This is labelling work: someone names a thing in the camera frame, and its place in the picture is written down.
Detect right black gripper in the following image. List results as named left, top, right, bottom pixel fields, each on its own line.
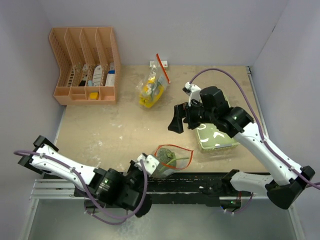
left=168, top=97, right=217, bottom=133

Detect yellow banana bunch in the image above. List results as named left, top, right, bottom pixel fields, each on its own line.
left=139, top=77, right=167, bottom=108

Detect netted green melon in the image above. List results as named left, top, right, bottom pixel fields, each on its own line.
left=152, top=147, right=177, bottom=179

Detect clear zip bag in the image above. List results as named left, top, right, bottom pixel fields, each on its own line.
left=151, top=144, right=194, bottom=179
left=136, top=53, right=171, bottom=109

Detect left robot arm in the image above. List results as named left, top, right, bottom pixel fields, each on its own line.
left=14, top=135, right=160, bottom=220

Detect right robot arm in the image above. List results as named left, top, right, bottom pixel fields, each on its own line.
left=167, top=83, right=315, bottom=210

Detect pale green plastic basket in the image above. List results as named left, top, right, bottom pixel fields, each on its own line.
left=195, top=94, right=239, bottom=154

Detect small green white box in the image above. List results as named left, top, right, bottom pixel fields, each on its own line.
left=149, top=60, right=169, bottom=70

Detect white blue box organizer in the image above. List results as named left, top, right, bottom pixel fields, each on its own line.
left=104, top=62, right=116, bottom=87

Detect yellow item in organizer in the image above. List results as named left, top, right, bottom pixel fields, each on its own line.
left=89, top=92, right=99, bottom=100

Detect white remote in organizer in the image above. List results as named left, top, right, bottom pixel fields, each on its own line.
left=92, top=65, right=103, bottom=87

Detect peach desk organizer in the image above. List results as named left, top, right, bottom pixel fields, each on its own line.
left=49, top=26, right=122, bottom=106

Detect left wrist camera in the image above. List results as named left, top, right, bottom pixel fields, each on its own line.
left=134, top=153, right=160, bottom=176

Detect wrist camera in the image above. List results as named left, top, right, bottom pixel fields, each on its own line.
left=134, top=153, right=160, bottom=176
left=182, top=82, right=201, bottom=107

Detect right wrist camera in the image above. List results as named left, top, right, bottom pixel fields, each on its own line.
left=182, top=82, right=201, bottom=107

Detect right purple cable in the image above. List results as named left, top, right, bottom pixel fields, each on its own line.
left=188, top=68, right=320, bottom=216

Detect purple cable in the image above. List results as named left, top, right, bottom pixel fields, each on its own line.
left=13, top=149, right=149, bottom=226
left=188, top=68, right=320, bottom=216

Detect black table edge rail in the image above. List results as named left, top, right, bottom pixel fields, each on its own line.
left=42, top=171, right=278, bottom=209

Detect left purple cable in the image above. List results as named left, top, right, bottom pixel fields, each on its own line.
left=13, top=149, right=149, bottom=226

